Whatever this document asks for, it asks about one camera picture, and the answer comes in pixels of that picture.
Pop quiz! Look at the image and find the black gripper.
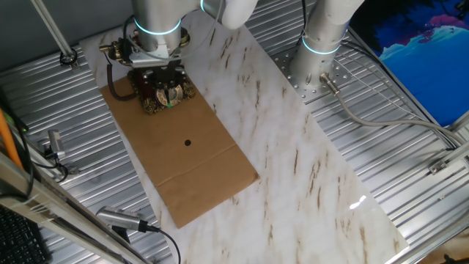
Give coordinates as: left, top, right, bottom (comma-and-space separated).
141, 65, 191, 95

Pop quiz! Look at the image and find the brown phone handset cord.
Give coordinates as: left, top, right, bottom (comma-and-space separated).
106, 62, 139, 102

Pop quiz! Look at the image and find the brown cardboard sheet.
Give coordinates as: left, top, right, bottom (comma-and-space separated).
78, 0, 410, 264
99, 75, 261, 230

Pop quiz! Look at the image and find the orange pole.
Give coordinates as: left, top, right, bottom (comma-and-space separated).
0, 109, 23, 169

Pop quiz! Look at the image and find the black keyboard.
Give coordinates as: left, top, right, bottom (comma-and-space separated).
0, 205, 48, 264

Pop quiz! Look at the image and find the blue painted mat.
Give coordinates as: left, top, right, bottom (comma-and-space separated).
350, 0, 469, 128

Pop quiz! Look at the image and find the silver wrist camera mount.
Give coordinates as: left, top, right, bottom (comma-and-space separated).
122, 34, 184, 70

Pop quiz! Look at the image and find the slim aluminium post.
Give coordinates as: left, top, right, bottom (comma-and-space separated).
31, 0, 80, 70

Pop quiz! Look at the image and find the silver ribbed camera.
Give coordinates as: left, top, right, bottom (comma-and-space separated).
95, 205, 149, 234

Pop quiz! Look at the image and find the black base cable bundle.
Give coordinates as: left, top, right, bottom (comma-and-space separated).
299, 0, 309, 37

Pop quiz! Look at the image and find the black camera cable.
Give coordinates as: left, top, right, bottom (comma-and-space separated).
146, 224, 182, 264

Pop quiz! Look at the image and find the aluminium frame rail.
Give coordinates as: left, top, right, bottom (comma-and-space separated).
0, 152, 147, 264

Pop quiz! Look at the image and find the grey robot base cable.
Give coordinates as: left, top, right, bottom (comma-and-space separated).
319, 72, 466, 147

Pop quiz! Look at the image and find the small metal corner bracket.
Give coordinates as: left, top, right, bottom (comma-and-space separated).
428, 160, 450, 175

